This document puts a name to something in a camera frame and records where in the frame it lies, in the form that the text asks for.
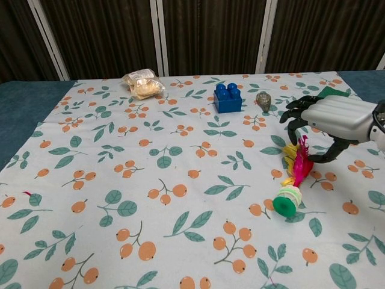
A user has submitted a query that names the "dark screen panel white frame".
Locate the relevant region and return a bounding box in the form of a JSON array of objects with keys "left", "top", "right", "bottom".
[
  {"left": 0, "top": 0, "right": 66, "bottom": 85},
  {"left": 28, "top": 0, "right": 165, "bottom": 81},
  {"left": 156, "top": 0, "right": 273, "bottom": 78},
  {"left": 258, "top": 0, "right": 385, "bottom": 75}
]

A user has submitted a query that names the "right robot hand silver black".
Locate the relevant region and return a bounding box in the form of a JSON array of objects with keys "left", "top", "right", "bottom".
[{"left": 279, "top": 93, "right": 380, "bottom": 165}]

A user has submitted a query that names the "yellow sponge with green pad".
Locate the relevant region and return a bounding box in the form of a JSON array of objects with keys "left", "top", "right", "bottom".
[{"left": 315, "top": 86, "right": 350, "bottom": 99}]

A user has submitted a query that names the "blue toy building block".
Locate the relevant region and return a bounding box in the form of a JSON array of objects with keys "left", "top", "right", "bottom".
[{"left": 212, "top": 82, "right": 243, "bottom": 114}]

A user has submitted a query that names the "clear bag of snacks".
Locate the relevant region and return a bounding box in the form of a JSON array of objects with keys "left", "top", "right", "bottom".
[{"left": 122, "top": 69, "right": 167, "bottom": 101}]

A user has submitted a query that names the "floral tablecloth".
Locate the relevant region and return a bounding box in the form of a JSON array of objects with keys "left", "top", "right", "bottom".
[{"left": 0, "top": 70, "right": 385, "bottom": 289}]

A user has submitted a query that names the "grey metallic teardrop object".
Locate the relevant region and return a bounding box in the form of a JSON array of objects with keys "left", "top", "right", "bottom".
[{"left": 256, "top": 92, "right": 273, "bottom": 114}]

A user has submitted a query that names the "feather shuttlecock green base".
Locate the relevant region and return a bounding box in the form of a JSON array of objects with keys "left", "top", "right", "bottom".
[{"left": 272, "top": 135, "right": 315, "bottom": 219}]

